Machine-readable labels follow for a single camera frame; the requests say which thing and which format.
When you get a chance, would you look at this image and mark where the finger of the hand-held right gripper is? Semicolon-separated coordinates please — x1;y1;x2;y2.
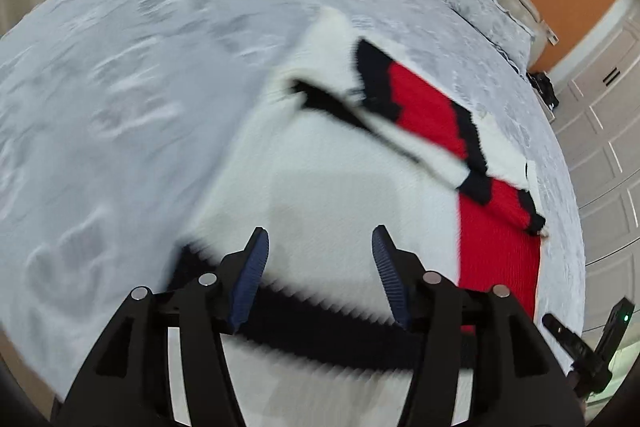
542;313;592;360

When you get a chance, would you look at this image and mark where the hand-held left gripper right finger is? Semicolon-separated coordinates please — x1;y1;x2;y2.
371;225;587;427

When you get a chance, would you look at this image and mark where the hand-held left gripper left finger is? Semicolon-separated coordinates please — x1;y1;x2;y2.
52;227;270;427

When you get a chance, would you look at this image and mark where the white red black knit sweater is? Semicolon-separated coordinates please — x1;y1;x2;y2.
167;7;548;427

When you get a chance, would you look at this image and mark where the grey patterned bedspread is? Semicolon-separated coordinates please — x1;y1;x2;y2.
0;0;587;403

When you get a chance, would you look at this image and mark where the white panelled wardrobe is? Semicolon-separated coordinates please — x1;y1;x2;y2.
530;0;640;360

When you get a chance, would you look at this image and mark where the dark object beside bed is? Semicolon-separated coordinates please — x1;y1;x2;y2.
526;71;560;112

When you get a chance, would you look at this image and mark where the grey patterned pillow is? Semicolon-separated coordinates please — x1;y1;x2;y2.
414;0;536;75

